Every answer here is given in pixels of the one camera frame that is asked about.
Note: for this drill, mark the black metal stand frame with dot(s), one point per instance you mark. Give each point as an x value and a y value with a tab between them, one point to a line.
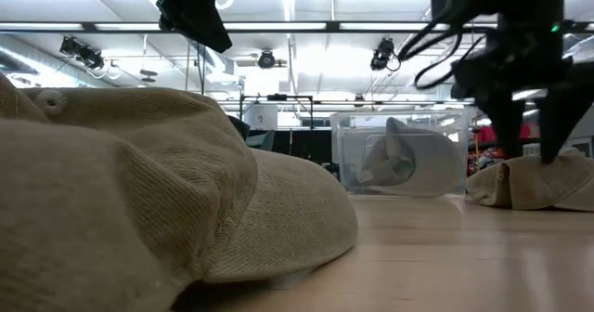
277	97

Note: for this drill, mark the silver ventilation duct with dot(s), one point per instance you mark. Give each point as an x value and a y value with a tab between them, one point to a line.
18	61

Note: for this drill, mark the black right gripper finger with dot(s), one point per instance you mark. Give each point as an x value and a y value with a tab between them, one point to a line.
559	121
506	121

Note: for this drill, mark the teal office chair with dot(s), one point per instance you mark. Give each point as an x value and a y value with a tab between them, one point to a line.
241	127

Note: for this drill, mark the clear plastic bin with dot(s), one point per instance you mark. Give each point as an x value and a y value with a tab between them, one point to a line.
343	131

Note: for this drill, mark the white box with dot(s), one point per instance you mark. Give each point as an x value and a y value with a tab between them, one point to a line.
261	116

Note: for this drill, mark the black overhead frame rail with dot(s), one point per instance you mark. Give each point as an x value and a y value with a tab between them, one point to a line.
278	26

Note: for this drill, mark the red container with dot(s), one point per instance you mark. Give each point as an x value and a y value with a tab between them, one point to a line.
486	134

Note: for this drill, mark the black ceiling spotlight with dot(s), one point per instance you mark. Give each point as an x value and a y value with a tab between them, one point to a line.
382	54
69	45
93	59
266	59

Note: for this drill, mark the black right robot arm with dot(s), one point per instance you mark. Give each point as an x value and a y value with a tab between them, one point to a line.
501	1

